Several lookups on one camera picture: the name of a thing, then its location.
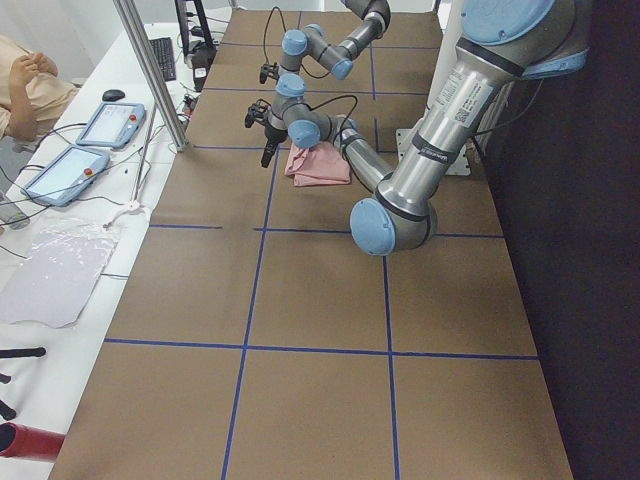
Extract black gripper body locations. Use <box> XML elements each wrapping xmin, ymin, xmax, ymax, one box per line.
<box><xmin>264</xmin><ymin>116</ymin><xmax>286</xmax><ymax>143</ymax></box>

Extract pink Snoopy t-shirt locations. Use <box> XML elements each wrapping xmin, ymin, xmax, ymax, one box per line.
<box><xmin>284</xmin><ymin>120</ymin><xmax>351</xmax><ymax>187</ymax></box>

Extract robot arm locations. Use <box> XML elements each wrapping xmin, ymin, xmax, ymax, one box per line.
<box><xmin>245</xmin><ymin>1</ymin><xmax>592</xmax><ymax>256</ymax></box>
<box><xmin>263</xmin><ymin>0</ymin><xmax>391</xmax><ymax>80</ymax></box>

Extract black box device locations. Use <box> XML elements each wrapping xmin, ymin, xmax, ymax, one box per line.
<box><xmin>186</xmin><ymin>41</ymin><xmax>217</xmax><ymax>92</ymax></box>

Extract black keyboard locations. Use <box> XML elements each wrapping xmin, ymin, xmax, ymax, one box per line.
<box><xmin>149</xmin><ymin>37</ymin><xmax>176</xmax><ymax>82</ymax></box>

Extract white plastic hook tool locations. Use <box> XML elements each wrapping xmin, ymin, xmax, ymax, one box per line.
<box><xmin>103</xmin><ymin>200</ymin><xmax>151</xmax><ymax>229</ymax></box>

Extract far blue teach pendant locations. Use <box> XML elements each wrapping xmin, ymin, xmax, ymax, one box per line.
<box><xmin>76</xmin><ymin>102</ymin><xmax>146</xmax><ymax>149</ymax></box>

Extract blue teach pendant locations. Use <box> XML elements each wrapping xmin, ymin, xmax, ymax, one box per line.
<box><xmin>76</xmin><ymin>102</ymin><xmax>146</xmax><ymax>149</ymax></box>
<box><xmin>22</xmin><ymin>145</ymin><xmax>110</xmax><ymax>207</ymax></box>

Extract black computer mouse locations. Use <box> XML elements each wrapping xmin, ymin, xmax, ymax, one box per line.
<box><xmin>102</xmin><ymin>89</ymin><xmax>126</xmax><ymax>102</ymax></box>

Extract near blue teach pendant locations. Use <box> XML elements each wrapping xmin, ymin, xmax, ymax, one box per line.
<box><xmin>22</xmin><ymin>145</ymin><xmax>110</xmax><ymax>207</ymax></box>

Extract clear plastic bag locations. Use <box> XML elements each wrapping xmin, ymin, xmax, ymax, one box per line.
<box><xmin>1</xmin><ymin>218</ymin><xmax>120</xmax><ymax>329</ymax></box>

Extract seated person beige shirt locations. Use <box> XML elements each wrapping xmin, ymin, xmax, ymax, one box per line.
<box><xmin>1</xmin><ymin>35</ymin><xmax>79</xmax><ymax>142</ymax></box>

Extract black tripod legs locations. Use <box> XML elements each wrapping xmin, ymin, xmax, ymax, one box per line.
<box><xmin>1</xmin><ymin>346</ymin><xmax>47</xmax><ymax>421</ymax></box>

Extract red cylinder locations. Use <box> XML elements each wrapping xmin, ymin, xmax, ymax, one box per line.
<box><xmin>1</xmin><ymin>422</ymin><xmax>65</xmax><ymax>462</ymax></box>

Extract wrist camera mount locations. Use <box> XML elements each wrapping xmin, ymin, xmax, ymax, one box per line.
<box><xmin>259</xmin><ymin>62</ymin><xmax>280</xmax><ymax>84</ymax></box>
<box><xmin>244</xmin><ymin>98</ymin><xmax>271</xmax><ymax>128</ymax></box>

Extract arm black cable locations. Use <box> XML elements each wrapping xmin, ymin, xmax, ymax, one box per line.
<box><xmin>304</xmin><ymin>94</ymin><xmax>360</xmax><ymax>151</ymax></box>
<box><xmin>262</xmin><ymin>5</ymin><xmax>289</xmax><ymax>66</ymax></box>

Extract aluminium frame post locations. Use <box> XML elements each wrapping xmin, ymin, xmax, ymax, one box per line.
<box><xmin>113</xmin><ymin>0</ymin><xmax>188</xmax><ymax>152</ymax></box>

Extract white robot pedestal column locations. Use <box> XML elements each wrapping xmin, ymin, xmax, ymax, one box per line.
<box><xmin>398</xmin><ymin>1</ymin><xmax>472</xmax><ymax>176</ymax></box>

